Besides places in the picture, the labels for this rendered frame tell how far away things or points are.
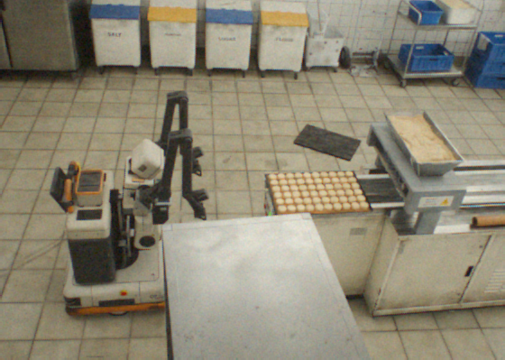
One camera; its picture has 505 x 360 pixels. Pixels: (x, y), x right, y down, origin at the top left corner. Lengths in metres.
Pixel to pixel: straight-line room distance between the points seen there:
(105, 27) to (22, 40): 0.88
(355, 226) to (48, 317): 2.10
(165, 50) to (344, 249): 3.66
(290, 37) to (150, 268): 3.59
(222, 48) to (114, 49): 1.24
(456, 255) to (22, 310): 2.86
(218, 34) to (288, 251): 4.82
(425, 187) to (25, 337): 2.63
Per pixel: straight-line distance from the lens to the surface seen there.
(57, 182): 3.32
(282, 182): 3.30
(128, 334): 3.65
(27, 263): 4.21
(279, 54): 6.39
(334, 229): 3.32
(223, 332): 1.39
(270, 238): 1.62
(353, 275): 3.70
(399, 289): 3.65
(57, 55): 6.23
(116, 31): 6.27
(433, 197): 3.12
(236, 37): 6.24
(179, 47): 6.29
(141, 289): 3.53
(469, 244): 3.56
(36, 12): 6.09
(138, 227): 3.40
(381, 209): 3.34
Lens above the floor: 2.95
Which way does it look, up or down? 37 degrees down
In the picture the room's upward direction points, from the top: 5 degrees clockwise
